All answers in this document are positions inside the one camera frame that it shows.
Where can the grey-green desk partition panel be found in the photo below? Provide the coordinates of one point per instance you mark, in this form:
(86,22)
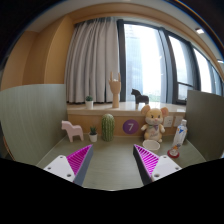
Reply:
(206,126)
(30,123)

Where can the white wall socket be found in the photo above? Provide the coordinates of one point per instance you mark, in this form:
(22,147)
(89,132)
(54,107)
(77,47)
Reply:
(178,121)
(168,121)

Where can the black horse figurine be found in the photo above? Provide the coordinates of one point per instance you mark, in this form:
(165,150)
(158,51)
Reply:
(141,98)

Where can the ceiling lights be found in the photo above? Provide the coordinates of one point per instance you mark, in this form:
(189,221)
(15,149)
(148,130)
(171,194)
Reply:
(199,30)

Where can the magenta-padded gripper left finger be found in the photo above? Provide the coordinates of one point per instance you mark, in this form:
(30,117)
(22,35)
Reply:
(58,166)

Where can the grey window curtain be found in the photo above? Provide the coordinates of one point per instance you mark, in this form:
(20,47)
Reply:
(91,60)

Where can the pink horse figurine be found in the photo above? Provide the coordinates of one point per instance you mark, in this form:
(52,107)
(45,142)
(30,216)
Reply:
(73,130)

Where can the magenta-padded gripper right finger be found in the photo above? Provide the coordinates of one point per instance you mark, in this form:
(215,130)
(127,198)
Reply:
(165,166)

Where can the tall green cactus ornament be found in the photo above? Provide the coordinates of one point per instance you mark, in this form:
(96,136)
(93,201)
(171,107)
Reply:
(108,128)

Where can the flat round red coaster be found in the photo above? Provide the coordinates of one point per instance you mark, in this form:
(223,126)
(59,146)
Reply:
(173,154)

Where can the beige plush mouse toy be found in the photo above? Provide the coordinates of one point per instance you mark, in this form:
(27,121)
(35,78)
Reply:
(154,123)

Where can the wooden hand model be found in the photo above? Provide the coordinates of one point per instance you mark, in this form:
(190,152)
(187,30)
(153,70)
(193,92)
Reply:
(115,90)

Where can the purple round number sticker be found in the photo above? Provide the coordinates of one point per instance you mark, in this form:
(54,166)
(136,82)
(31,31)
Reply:
(130,126)

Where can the small plant in white pot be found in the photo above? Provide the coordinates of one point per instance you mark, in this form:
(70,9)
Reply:
(93,137)
(89,104)

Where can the clear plastic drink bottle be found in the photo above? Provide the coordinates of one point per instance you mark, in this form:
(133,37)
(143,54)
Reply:
(180,135)

